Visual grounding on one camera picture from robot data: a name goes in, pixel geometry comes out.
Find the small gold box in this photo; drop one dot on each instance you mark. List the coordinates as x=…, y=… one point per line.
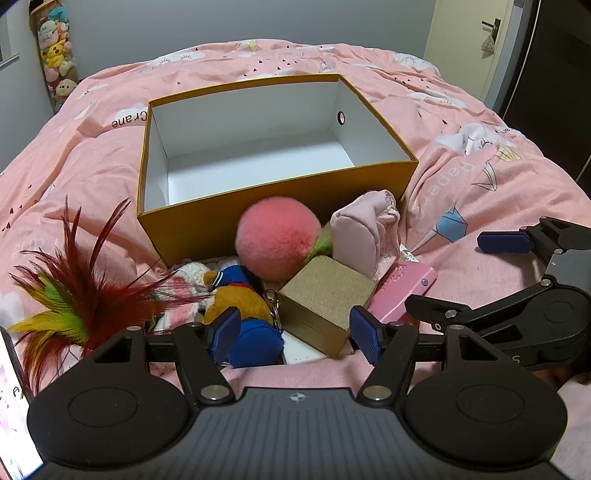
x=323, y=286

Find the white flat box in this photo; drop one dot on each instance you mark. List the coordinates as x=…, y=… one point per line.
x=300, y=351

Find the dark wardrobe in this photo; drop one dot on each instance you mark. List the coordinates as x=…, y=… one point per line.
x=554, y=69

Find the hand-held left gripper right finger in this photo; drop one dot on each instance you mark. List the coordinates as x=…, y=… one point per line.
x=364, y=334

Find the small hanging sachet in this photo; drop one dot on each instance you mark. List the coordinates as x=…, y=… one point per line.
x=488, y=42

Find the window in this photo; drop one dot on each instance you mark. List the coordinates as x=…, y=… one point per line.
x=7, y=27

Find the pink fluffy ball plush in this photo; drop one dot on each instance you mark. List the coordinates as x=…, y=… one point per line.
x=277, y=235

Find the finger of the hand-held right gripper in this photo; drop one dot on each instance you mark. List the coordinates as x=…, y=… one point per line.
x=438, y=311
x=503, y=242

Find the floral printed packet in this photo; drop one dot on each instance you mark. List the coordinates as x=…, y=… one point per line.
x=410, y=254

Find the yellow cardboard box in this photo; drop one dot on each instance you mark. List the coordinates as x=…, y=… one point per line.
x=194, y=230

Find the cream door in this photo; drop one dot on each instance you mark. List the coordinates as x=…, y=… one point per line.
x=457, y=46

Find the red green feather toy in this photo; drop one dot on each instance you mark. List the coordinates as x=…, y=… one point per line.
x=78, y=295

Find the white pink crocheted toy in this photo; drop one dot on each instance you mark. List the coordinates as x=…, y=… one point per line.
x=189, y=272

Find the pink printed blanket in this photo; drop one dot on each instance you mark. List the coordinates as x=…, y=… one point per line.
x=461, y=184

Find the clear tube of plush toys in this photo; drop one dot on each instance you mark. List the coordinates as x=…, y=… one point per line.
x=55, y=50

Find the pink snap case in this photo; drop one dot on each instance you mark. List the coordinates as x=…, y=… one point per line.
x=401, y=290

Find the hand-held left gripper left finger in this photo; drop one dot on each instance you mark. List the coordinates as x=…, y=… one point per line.
x=227, y=333

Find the pink cloth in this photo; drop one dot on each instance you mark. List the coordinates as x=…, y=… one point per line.
x=355, y=235

